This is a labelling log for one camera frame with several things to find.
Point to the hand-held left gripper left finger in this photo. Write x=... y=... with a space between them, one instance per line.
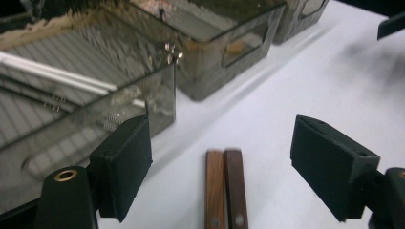
x=127 y=165

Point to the metal chopstick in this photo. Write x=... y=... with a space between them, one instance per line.
x=28 y=89
x=28 y=95

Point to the white chopstick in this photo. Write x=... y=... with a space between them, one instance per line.
x=47 y=68
x=47 y=78

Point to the smoky transparent plastic bin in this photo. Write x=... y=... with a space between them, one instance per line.
x=203 y=73
x=296 y=22
x=95 y=47

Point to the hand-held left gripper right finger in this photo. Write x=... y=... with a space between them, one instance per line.
x=331 y=165

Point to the white table cover sheet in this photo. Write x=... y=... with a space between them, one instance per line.
x=264 y=127

